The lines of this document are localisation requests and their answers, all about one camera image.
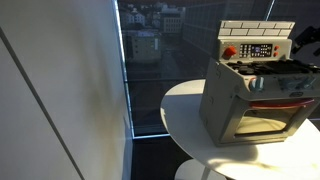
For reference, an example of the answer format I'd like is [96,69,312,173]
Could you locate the blue stove knob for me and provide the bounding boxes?
[249,77,264,92]
[301,77,316,88]
[279,78,298,90]

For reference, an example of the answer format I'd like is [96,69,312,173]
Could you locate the large red stove knob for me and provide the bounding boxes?
[223,46,237,59]

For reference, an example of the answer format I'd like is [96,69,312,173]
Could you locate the blue left stove knob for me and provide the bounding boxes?
[249,77,264,92]

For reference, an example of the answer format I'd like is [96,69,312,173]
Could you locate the grey toy stove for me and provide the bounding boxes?
[199,20,320,146]

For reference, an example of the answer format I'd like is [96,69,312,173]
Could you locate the red oven door handle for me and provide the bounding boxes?
[249,98,315,109]

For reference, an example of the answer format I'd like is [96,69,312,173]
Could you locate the black stove control panel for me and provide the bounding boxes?
[239,44,273,58]

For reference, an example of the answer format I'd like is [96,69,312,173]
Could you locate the round white table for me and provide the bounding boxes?
[160,80,320,180]

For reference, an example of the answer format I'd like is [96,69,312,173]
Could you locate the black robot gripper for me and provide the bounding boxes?
[291,26,320,54]

